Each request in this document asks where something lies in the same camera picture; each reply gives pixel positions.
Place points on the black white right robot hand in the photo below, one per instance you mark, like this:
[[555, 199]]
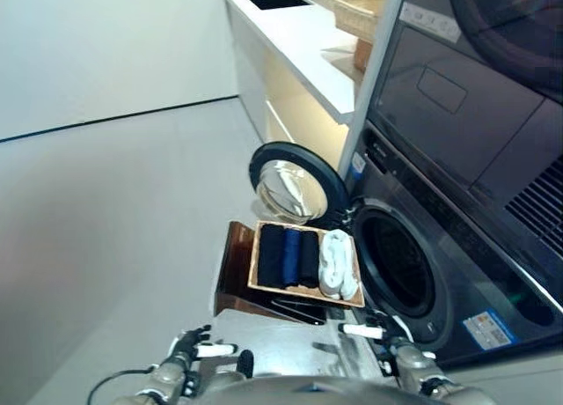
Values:
[[378, 328]]

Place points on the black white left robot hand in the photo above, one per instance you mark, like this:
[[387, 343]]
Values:
[[184, 350]]

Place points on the white garment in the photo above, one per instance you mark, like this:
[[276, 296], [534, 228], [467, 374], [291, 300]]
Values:
[[336, 264]]

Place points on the small black garment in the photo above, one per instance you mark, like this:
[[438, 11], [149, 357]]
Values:
[[309, 257]]

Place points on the blue garment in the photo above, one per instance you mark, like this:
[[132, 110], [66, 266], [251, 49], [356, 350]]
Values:
[[291, 257]]

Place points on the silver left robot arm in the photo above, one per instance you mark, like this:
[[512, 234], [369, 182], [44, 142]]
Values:
[[167, 374]]

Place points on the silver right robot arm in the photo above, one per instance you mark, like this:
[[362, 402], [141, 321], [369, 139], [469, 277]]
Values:
[[413, 361]]

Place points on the round glass washing machine door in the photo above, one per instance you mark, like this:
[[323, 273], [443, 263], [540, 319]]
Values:
[[299, 189]]

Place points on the rectangular wicker laundry basket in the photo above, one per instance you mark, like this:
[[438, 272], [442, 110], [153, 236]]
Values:
[[310, 292]]

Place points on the grey robot torso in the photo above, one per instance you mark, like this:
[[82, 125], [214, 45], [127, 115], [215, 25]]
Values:
[[308, 392]]

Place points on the brown glossy stool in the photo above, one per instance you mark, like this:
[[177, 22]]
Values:
[[235, 268]]

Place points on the blue white energy label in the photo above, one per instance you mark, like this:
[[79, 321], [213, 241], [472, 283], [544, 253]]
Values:
[[486, 331]]

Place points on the large black folded garment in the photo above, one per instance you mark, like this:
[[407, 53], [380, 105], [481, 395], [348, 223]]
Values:
[[270, 255]]

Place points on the blue square sticker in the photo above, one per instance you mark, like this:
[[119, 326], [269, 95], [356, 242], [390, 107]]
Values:
[[358, 165]]

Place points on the dark grey dryer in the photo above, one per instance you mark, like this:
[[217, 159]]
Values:
[[462, 92]]

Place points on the white folded towel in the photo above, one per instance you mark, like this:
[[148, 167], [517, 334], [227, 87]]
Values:
[[341, 55]]

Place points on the white counter cabinet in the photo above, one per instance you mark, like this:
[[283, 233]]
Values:
[[299, 48]]

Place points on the large wicker tray basket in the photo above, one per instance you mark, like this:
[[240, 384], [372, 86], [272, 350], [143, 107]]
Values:
[[356, 13]]

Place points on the black sink basin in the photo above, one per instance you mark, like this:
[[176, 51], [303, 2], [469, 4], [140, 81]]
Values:
[[277, 1]]

